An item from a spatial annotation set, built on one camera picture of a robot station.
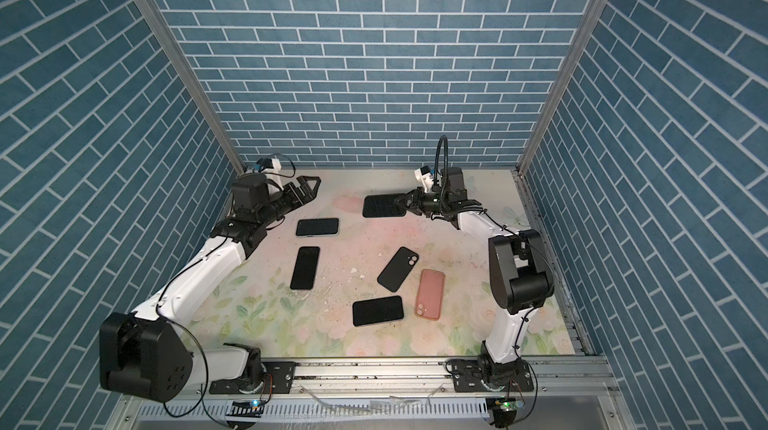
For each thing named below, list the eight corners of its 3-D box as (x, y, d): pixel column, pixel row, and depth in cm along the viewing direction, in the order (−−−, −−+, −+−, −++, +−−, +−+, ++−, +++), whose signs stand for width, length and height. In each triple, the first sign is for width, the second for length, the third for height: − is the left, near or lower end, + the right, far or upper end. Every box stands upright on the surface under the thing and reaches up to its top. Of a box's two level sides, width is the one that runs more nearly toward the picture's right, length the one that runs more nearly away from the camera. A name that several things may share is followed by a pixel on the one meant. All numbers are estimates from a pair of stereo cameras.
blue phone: (295, 237, 103) (294, 234, 101) (299, 221, 107) (298, 218, 105) (338, 237, 103) (337, 234, 101) (340, 222, 107) (339, 218, 105)
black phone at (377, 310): (353, 327, 84) (353, 325, 82) (352, 304, 88) (351, 301, 87) (404, 319, 86) (405, 317, 84) (401, 296, 90) (401, 294, 88)
